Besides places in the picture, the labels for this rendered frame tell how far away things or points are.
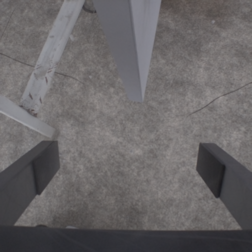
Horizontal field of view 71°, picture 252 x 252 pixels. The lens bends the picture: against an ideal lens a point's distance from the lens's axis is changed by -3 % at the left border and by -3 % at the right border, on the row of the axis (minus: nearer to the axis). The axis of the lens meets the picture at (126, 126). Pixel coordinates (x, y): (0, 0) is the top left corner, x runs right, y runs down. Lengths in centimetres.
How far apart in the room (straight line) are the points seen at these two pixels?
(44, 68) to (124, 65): 71
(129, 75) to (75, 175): 84
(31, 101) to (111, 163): 46
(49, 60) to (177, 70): 62
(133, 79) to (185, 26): 97
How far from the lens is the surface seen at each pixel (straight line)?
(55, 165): 16
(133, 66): 16
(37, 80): 86
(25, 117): 84
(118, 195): 94
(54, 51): 88
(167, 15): 118
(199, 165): 17
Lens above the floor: 90
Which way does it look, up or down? 79 degrees down
